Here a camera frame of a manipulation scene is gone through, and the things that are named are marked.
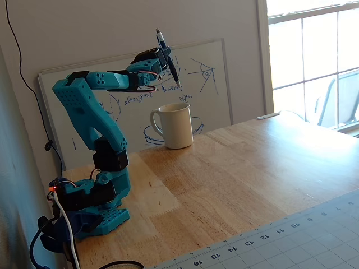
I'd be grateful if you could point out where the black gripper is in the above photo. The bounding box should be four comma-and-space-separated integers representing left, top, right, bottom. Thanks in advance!
131, 47, 172, 74

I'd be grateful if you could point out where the dark blue pen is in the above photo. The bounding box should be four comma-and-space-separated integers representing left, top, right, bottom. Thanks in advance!
155, 27, 182, 87

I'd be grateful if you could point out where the white ceramic mug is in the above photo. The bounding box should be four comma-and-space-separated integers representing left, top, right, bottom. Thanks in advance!
149, 102, 194, 150

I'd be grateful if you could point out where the whiteboard with blue drawings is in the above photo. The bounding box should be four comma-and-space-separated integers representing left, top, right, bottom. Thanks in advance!
38, 38, 233, 171

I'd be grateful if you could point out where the white marker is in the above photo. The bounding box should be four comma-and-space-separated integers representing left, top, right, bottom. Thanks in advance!
256, 111, 281, 120

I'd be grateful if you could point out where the white framed window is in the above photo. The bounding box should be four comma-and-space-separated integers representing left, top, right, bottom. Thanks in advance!
256, 0, 359, 138

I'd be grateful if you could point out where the controller board with red light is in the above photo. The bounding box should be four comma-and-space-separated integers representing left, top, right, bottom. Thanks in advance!
47, 178, 64, 201

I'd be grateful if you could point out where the dark blue table clamp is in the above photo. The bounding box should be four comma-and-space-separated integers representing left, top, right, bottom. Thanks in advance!
38, 211, 100, 253

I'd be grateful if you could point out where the grey outdoor chair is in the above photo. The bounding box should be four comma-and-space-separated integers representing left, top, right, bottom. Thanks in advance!
314, 68, 359, 129

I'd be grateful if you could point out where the grey gridded cutting mat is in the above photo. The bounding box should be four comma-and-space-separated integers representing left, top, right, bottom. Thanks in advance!
153, 189, 359, 269

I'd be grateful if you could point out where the thin black wall cable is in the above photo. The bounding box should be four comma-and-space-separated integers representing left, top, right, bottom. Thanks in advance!
4, 0, 64, 171

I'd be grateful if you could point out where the white cable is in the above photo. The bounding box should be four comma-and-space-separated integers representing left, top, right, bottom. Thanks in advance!
53, 193, 81, 269

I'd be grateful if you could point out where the black USB cable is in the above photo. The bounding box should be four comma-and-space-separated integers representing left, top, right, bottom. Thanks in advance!
29, 215, 145, 269

